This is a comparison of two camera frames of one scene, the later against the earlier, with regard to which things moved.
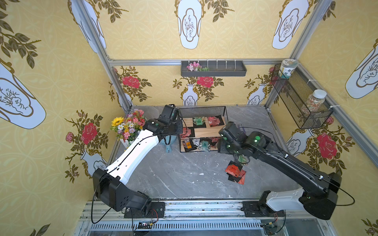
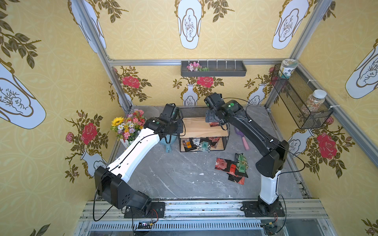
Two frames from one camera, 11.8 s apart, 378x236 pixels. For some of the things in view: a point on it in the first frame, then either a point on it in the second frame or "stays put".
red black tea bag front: [185, 135] to [223, 164]
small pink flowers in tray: [196, 67] stays put
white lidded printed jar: [287, 66] stays put
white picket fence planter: [126, 143] stays put
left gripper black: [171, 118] stays put
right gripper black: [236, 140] to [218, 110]
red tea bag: [233, 170] stays put
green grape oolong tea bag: [199, 120] to [241, 162]
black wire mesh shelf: [201, 125] stays put
